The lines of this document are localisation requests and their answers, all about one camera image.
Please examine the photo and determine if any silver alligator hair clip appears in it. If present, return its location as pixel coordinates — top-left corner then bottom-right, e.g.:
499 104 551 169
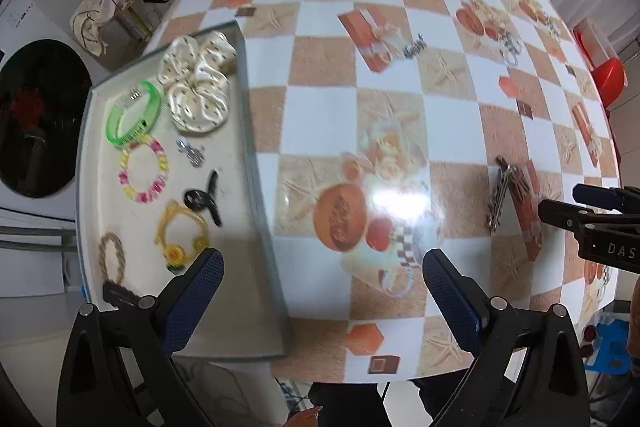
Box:
487 156 515 233

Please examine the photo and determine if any brown braided bracelet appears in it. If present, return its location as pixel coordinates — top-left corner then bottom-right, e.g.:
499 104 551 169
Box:
98 232 126 285

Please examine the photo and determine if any pink yellow bead bracelet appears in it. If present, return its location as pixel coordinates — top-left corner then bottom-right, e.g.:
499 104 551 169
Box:
117 136 170 205

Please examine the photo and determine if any dark brown snap clip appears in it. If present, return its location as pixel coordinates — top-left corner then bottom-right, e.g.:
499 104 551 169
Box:
102 280 140 309

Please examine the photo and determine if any yellow flower bracelet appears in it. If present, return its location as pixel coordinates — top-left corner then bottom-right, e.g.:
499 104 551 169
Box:
153 199 211 277

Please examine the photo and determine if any grey jewelry tray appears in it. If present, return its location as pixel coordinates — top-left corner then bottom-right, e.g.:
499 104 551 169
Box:
76 22 291 362

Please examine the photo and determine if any black claw hair clip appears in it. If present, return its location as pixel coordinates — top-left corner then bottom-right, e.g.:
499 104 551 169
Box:
183 170 222 228

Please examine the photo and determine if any cream cloth on rack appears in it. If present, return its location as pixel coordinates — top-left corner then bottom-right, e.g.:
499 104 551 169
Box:
70 0 134 57

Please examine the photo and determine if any green plastic bangle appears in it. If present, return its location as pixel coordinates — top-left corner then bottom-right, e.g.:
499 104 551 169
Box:
105 80 162 148

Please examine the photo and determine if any cream polka dot scrunchie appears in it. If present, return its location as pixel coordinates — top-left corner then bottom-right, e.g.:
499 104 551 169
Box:
157 30 236 134

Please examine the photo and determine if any white washing machine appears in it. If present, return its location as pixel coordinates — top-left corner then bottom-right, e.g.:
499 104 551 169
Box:
1 0 107 221

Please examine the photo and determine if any red plastic stool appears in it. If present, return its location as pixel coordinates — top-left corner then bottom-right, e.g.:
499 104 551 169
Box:
573 17 628 108

